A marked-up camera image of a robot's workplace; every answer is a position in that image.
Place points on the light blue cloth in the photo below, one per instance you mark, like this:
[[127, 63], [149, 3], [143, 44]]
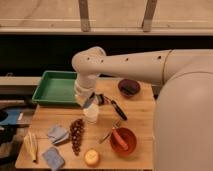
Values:
[[57, 134]]

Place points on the red bowl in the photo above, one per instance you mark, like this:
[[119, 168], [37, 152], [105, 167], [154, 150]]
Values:
[[129, 137]]

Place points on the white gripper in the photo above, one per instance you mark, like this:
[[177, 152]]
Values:
[[84, 87]]

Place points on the orange carrot toy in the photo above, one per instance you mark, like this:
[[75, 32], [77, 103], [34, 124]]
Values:
[[119, 139]]

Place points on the metal spoon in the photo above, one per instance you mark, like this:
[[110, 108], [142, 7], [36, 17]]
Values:
[[101, 140]]

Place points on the orange round fruit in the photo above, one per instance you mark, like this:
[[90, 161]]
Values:
[[91, 157]]

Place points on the yellow banana toy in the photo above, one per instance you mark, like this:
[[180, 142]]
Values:
[[31, 145]]

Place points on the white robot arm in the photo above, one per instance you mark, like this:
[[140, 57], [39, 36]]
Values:
[[183, 118]]

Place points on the bunch of dark grapes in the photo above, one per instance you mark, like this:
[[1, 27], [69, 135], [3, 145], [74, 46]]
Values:
[[76, 135]]

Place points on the green plastic tray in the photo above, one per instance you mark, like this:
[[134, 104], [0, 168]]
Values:
[[56, 88]]

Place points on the blue box on floor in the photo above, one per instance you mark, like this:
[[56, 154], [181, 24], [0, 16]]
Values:
[[10, 116]]

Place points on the dark purple bowl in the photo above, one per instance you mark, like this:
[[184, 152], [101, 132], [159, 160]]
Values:
[[128, 88]]

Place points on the white plastic cup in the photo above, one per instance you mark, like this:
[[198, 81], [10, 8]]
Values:
[[91, 113]]

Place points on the blue sponge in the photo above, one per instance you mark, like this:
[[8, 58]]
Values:
[[53, 159]]

